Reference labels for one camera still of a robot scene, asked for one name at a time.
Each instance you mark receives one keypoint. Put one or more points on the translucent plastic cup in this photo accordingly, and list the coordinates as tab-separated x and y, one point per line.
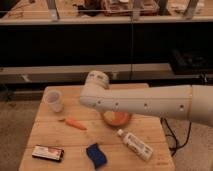
53	99

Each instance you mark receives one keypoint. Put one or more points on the orange round plate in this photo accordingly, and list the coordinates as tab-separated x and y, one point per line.
116	119

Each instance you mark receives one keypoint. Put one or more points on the blue sponge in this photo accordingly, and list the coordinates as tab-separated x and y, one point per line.
96	155

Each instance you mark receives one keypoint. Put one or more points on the white plastic bottle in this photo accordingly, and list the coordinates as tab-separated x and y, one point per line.
135	144

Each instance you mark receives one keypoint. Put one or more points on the orange pepper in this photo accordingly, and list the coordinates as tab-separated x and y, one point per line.
73	123

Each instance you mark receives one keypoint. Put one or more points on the black and white box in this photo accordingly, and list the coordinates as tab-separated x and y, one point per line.
48	153

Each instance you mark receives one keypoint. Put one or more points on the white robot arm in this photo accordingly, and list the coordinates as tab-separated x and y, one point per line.
183	102

